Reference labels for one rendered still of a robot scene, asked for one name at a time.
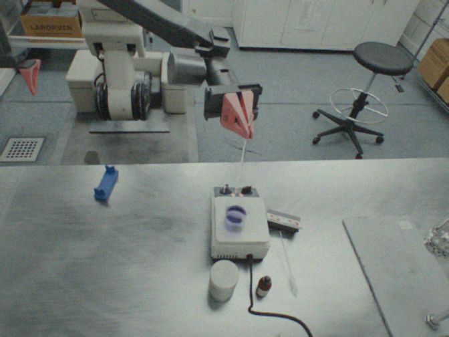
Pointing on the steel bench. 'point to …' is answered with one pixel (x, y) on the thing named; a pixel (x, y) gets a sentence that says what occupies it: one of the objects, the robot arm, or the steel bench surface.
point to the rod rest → (104, 188)
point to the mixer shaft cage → (438, 241)
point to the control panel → (234, 192)
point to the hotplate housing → (248, 251)
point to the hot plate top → (256, 230)
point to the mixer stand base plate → (400, 273)
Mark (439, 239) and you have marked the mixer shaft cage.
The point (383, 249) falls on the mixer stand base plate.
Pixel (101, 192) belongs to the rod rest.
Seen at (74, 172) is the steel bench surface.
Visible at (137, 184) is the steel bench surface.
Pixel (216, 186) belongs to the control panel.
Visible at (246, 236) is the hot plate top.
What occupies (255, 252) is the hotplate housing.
